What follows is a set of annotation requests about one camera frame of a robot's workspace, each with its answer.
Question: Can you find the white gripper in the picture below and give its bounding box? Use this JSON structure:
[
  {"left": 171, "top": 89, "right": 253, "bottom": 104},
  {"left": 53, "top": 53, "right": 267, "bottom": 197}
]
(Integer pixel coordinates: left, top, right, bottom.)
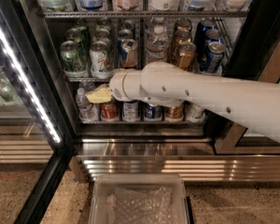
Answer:
[{"left": 86, "top": 68, "right": 135, "bottom": 104}]

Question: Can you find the white 7up can front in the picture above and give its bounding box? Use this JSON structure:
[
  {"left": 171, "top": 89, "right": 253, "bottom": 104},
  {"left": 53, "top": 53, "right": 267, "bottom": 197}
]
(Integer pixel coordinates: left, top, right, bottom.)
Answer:
[{"left": 90, "top": 41, "right": 111, "bottom": 73}]

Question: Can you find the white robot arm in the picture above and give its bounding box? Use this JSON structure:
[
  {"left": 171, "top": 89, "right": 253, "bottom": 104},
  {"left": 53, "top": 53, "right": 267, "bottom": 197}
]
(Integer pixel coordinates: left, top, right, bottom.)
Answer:
[{"left": 86, "top": 62, "right": 280, "bottom": 143}]

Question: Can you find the orange can bottom front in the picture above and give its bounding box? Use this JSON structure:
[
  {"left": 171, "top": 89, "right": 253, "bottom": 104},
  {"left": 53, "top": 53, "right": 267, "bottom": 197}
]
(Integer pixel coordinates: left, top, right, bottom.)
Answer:
[{"left": 101, "top": 102, "right": 119, "bottom": 119}]

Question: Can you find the water bottle bottom shelf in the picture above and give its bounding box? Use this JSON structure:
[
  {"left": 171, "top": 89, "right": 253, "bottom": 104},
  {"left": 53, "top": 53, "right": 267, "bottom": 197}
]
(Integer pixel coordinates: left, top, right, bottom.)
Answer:
[{"left": 76, "top": 88, "right": 98, "bottom": 122}]

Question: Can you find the Red Bull can front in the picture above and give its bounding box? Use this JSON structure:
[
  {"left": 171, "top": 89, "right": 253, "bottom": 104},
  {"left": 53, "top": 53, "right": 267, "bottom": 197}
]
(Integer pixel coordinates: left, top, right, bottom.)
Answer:
[{"left": 119, "top": 39, "right": 138, "bottom": 68}]

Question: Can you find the green can front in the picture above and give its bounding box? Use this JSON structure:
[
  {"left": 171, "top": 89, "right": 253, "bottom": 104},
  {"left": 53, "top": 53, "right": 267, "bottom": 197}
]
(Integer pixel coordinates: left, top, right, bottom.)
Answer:
[{"left": 60, "top": 40, "right": 86, "bottom": 73}]

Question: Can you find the blue can bottom front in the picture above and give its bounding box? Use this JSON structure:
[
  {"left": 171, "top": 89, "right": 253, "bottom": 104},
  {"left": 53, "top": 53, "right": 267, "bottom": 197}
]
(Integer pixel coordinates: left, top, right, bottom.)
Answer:
[{"left": 145, "top": 104, "right": 161, "bottom": 119}]

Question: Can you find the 7up can second row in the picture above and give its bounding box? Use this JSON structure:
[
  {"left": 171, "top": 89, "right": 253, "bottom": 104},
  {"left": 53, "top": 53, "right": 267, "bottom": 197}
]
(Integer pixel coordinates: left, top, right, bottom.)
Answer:
[{"left": 93, "top": 29, "right": 111, "bottom": 48}]

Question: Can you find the green can second row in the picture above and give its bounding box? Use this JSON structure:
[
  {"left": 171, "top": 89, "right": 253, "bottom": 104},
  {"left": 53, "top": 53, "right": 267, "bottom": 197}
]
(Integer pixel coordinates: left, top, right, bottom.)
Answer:
[{"left": 65, "top": 28, "right": 87, "bottom": 59}]

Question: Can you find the Red Bull can back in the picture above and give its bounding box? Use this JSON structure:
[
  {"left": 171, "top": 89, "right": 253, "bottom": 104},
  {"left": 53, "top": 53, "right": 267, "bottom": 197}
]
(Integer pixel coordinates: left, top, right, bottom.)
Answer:
[{"left": 120, "top": 20, "right": 135, "bottom": 35}]

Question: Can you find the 7up can back row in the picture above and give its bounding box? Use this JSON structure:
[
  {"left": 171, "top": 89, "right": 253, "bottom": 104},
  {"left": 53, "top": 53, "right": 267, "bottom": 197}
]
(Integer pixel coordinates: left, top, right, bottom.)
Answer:
[{"left": 96, "top": 17, "right": 113, "bottom": 32}]

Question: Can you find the gold can bottom front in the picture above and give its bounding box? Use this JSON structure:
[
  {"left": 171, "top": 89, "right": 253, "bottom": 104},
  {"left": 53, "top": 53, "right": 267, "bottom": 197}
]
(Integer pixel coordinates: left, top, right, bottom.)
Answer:
[{"left": 165, "top": 105, "right": 183, "bottom": 119}]

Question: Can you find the gold can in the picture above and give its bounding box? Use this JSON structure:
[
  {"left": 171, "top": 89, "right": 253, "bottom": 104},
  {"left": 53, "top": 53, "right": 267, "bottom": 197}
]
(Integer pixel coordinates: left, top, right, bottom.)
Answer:
[
  {"left": 165, "top": 105, "right": 183, "bottom": 119},
  {"left": 171, "top": 30, "right": 192, "bottom": 57},
  {"left": 174, "top": 18, "right": 192, "bottom": 31},
  {"left": 175, "top": 42, "right": 196, "bottom": 71}
]

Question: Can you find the green can back row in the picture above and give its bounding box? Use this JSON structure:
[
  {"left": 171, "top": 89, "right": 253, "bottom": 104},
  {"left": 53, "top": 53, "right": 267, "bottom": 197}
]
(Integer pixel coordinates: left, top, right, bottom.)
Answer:
[{"left": 73, "top": 20, "right": 90, "bottom": 41}]

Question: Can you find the silver can bottom front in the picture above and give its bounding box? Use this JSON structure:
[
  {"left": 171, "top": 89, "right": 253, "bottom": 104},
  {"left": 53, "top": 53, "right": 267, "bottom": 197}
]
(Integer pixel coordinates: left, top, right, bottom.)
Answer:
[{"left": 187, "top": 104, "right": 204, "bottom": 120}]

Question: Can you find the gold can back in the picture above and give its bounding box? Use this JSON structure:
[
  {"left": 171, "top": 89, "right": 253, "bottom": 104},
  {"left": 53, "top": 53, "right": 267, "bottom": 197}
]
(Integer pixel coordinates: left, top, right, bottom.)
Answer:
[{"left": 174, "top": 18, "right": 192, "bottom": 31}]

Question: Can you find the fridge glass door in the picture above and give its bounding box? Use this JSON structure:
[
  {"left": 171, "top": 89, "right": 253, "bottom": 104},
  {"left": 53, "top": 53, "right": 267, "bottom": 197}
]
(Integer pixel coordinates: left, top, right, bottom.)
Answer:
[{"left": 0, "top": 0, "right": 73, "bottom": 224}]

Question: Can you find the blue Pepsi can back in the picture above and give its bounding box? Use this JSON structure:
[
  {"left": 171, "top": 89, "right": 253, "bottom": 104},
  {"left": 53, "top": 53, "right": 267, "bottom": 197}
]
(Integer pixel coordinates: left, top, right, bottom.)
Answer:
[{"left": 194, "top": 18, "right": 217, "bottom": 50}]

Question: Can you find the blue pepsi can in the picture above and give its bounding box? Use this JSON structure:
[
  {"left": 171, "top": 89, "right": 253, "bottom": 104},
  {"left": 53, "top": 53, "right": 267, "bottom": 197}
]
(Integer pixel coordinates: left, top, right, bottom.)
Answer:
[
  {"left": 203, "top": 29, "right": 222, "bottom": 46},
  {"left": 194, "top": 18, "right": 217, "bottom": 50},
  {"left": 200, "top": 41, "right": 225, "bottom": 74}
]

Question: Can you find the blue Pepsi can front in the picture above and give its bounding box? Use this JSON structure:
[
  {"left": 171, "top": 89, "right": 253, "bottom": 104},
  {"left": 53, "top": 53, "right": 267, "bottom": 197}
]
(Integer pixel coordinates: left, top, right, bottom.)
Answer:
[{"left": 200, "top": 41, "right": 225, "bottom": 74}]

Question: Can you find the fridge bottom metal grille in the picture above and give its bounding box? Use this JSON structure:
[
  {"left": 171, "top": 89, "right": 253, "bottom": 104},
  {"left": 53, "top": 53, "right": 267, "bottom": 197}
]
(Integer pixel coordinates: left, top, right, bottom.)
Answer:
[{"left": 69, "top": 138, "right": 280, "bottom": 183}]

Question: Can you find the dark juice bottle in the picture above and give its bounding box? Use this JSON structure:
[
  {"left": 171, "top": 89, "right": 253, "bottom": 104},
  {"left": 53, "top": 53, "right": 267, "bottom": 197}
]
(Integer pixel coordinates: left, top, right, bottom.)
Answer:
[{"left": 123, "top": 101, "right": 139, "bottom": 121}]

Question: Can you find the water bottle middle front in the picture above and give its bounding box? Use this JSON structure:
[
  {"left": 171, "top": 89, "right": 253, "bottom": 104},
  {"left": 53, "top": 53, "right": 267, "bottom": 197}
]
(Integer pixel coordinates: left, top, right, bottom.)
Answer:
[{"left": 147, "top": 25, "right": 169, "bottom": 63}]

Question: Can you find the water bottle middle back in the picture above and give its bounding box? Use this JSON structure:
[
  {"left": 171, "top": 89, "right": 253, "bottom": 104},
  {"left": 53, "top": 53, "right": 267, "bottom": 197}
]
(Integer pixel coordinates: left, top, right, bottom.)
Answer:
[{"left": 148, "top": 17, "right": 167, "bottom": 32}]

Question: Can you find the clear plastic bin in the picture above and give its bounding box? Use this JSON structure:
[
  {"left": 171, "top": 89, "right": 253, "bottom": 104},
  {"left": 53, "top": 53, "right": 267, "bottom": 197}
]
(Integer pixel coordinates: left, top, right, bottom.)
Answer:
[{"left": 88, "top": 174, "right": 190, "bottom": 224}]

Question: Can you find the middle wire shelf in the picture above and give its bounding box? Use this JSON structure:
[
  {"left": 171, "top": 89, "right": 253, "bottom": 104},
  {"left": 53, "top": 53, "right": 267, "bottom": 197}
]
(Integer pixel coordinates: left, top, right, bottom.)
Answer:
[{"left": 62, "top": 76, "right": 110, "bottom": 83}]

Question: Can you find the wire shelf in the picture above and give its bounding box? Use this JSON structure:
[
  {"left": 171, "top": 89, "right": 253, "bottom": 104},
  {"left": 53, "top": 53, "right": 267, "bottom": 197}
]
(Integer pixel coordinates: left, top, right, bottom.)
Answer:
[
  {"left": 62, "top": 76, "right": 110, "bottom": 83},
  {"left": 39, "top": 10, "right": 248, "bottom": 19}
]

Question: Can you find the top wire shelf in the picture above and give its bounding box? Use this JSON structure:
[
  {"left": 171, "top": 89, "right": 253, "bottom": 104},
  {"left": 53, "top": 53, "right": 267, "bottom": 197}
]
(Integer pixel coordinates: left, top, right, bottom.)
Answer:
[{"left": 39, "top": 10, "right": 248, "bottom": 19}]

